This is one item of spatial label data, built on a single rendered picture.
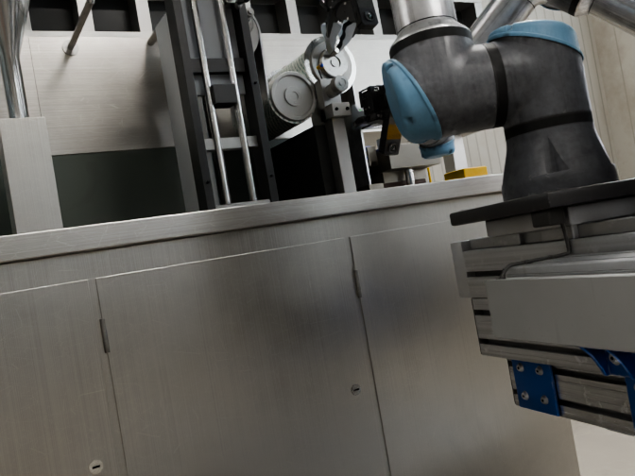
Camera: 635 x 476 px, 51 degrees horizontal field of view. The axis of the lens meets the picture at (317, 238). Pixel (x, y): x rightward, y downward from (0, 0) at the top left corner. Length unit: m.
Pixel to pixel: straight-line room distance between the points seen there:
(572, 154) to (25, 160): 1.05
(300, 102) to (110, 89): 0.51
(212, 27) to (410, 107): 0.69
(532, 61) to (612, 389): 0.43
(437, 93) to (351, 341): 0.59
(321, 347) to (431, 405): 0.29
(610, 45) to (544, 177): 4.17
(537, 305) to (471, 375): 0.77
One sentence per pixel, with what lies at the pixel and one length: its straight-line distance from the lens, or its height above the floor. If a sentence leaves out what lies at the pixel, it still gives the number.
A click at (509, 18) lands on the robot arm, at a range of 1.34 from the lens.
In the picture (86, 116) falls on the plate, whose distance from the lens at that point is 1.81.
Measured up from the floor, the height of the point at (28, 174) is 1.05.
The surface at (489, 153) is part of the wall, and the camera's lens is 4.40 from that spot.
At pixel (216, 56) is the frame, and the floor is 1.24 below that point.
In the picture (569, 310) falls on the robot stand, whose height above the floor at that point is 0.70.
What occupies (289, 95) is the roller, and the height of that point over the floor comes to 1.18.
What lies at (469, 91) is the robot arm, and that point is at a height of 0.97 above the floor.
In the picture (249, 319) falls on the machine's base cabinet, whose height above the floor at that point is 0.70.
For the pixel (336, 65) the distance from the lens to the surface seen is 1.70.
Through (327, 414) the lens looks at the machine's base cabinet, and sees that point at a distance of 1.30.
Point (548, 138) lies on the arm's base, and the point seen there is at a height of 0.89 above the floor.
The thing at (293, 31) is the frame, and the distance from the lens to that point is 2.10.
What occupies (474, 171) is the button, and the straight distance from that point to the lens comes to 1.54.
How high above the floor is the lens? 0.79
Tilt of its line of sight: 1 degrees up
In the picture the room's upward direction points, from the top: 10 degrees counter-clockwise
